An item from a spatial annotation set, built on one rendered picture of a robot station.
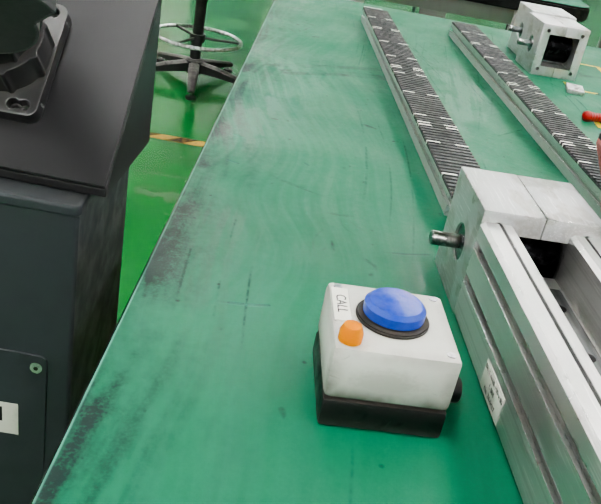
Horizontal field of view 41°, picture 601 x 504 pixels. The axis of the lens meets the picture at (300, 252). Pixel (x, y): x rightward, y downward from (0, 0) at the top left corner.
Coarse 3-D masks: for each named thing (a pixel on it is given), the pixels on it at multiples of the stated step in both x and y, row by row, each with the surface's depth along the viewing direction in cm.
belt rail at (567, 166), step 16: (464, 48) 156; (480, 64) 146; (496, 80) 136; (512, 96) 125; (512, 112) 124; (528, 112) 117; (528, 128) 116; (544, 128) 110; (544, 144) 109; (560, 160) 103; (576, 176) 99; (592, 192) 94; (592, 208) 92
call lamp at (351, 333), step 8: (352, 320) 48; (344, 328) 48; (352, 328) 48; (360, 328) 48; (344, 336) 48; (352, 336) 48; (360, 336) 48; (344, 344) 48; (352, 344) 48; (360, 344) 48
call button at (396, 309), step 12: (384, 288) 52; (396, 288) 52; (372, 300) 50; (384, 300) 51; (396, 300) 51; (408, 300) 51; (372, 312) 50; (384, 312) 49; (396, 312) 50; (408, 312) 50; (420, 312) 50; (384, 324) 49; (396, 324) 49; (408, 324) 49; (420, 324) 50
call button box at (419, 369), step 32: (352, 288) 54; (320, 320) 55; (320, 352) 54; (352, 352) 48; (384, 352) 48; (416, 352) 48; (448, 352) 49; (320, 384) 51; (352, 384) 49; (384, 384) 49; (416, 384) 49; (448, 384) 49; (320, 416) 50; (352, 416) 50; (384, 416) 50; (416, 416) 50
